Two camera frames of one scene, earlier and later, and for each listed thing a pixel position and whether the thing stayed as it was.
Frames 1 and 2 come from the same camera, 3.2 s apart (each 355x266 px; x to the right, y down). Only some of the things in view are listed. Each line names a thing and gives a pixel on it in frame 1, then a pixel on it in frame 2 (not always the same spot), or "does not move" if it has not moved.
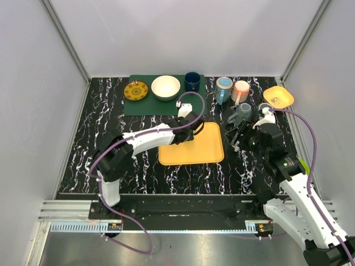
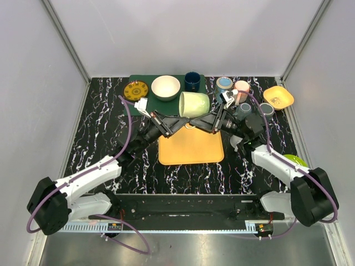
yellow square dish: (278, 97) does not move
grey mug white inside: (243, 112) does not move
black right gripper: (246, 128) to (207, 122)
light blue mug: (234, 143) does not move
